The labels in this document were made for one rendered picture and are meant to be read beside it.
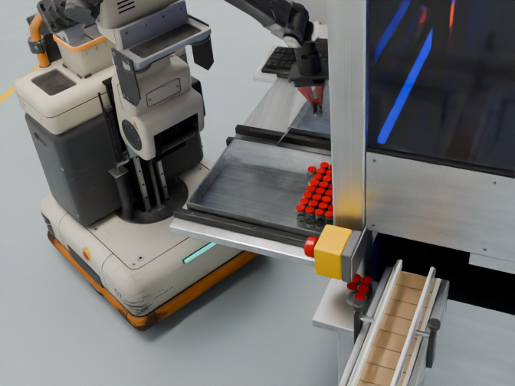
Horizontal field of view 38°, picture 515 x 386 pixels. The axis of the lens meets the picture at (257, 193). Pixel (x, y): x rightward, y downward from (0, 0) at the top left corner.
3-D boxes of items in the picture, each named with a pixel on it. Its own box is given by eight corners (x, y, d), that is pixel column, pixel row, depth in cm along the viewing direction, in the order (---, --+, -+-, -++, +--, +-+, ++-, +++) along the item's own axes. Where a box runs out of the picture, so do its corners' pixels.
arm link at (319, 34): (287, 1, 168) (279, 36, 166) (335, 1, 163) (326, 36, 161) (306, 27, 178) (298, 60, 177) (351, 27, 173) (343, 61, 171)
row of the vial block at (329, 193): (349, 181, 174) (349, 166, 171) (323, 231, 161) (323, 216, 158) (339, 179, 174) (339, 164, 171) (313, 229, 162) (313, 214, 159)
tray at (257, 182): (365, 174, 175) (365, 162, 173) (328, 247, 158) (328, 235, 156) (235, 148, 188) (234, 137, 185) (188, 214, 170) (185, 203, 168)
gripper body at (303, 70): (329, 82, 176) (325, 54, 172) (288, 85, 179) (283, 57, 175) (334, 68, 181) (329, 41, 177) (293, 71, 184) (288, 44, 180)
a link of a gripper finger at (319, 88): (327, 112, 181) (321, 78, 176) (300, 113, 183) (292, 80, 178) (332, 97, 186) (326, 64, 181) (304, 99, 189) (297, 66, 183)
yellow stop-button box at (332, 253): (362, 257, 144) (362, 230, 139) (350, 283, 139) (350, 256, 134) (325, 249, 146) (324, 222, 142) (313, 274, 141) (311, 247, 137)
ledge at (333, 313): (399, 296, 148) (399, 289, 147) (381, 345, 139) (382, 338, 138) (333, 279, 153) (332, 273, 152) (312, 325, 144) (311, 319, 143)
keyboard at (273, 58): (399, 63, 226) (399, 56, 225) (388, 87, 216) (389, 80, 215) (276, 50, 239) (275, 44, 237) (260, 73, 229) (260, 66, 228)
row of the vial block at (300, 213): (330, 178, 175) (330, 162, 172) (303, 227, 163) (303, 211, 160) (322, 176, 176) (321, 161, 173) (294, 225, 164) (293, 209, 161)
